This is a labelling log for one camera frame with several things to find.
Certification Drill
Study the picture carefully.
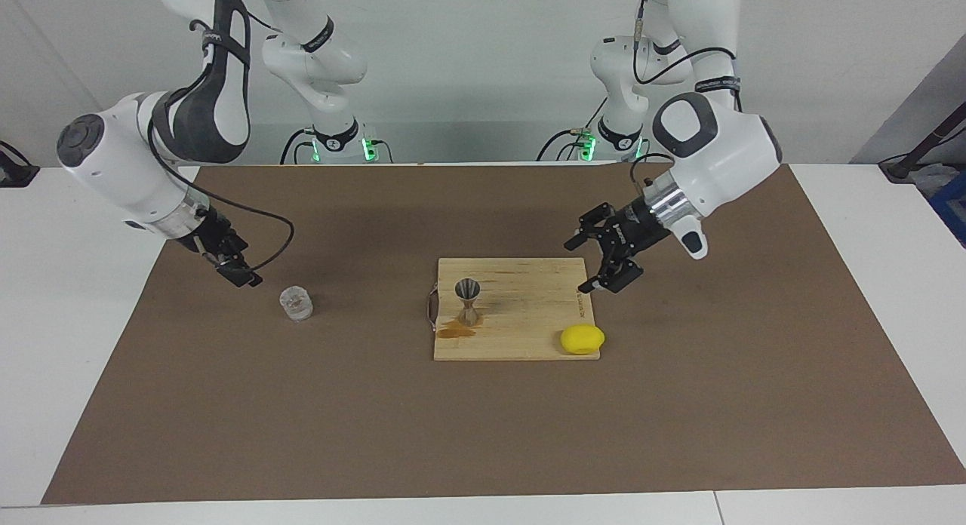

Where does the steel double-cone jigger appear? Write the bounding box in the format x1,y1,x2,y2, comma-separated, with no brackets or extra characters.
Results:
455,278,484,328

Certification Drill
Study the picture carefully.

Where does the black base cable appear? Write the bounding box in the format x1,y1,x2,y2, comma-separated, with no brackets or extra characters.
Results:
281,127,318,165
537,95,605,162

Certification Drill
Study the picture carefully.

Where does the bamboo cutting board with handle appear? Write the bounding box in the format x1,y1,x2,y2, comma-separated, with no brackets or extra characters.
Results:
426,257,602,362

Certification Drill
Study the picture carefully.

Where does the black stand with pole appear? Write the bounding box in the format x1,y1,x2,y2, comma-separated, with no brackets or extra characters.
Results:
879,121,966,183

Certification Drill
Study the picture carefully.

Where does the small black table clamp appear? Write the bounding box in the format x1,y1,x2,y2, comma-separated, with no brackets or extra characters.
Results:
0,140,40,188

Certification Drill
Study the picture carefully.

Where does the brown table mat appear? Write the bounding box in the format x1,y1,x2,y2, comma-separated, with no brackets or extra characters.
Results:
42,163,966,505

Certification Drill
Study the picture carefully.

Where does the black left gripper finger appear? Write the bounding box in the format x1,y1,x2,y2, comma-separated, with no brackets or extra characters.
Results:
565,203,614,251
577,242,645,294

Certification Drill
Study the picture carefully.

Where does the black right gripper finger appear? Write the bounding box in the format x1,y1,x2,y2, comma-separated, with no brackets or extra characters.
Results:
208,255,256,288
226,235,263,284

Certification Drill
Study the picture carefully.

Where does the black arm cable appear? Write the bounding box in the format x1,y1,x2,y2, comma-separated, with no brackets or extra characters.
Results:
632,0,744,190
147,87,295,273

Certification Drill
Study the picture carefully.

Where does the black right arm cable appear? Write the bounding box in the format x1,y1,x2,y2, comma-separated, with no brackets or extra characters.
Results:
147,87,295,273

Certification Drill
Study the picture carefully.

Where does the yellow lemon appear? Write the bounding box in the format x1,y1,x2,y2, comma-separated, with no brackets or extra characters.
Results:
559,324,605,356

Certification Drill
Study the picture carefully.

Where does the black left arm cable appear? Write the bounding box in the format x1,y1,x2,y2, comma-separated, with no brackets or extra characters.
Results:
632,0,744,190

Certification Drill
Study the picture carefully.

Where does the small clear glass cup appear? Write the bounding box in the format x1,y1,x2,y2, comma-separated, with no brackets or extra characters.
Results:
279,286,314,323

